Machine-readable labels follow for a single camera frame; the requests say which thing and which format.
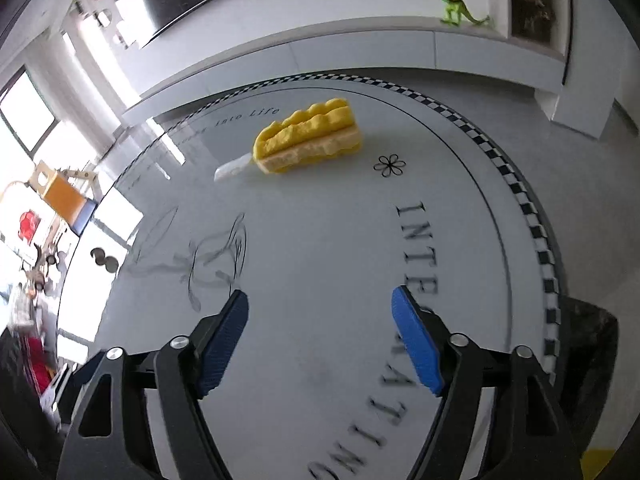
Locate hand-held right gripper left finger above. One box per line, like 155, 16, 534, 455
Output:
57, 289, 250, 480

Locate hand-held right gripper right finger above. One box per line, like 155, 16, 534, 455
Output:
391, 285, 583, 480

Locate red toy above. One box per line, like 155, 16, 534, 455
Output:
17, 210, 41, 238

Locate white low cabinet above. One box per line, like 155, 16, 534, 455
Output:
122, 25, 618, 141

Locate window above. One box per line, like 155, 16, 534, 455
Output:
0, 67, 58, 161

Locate green dinosaur toy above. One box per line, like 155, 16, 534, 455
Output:
426, 0, 493, 28

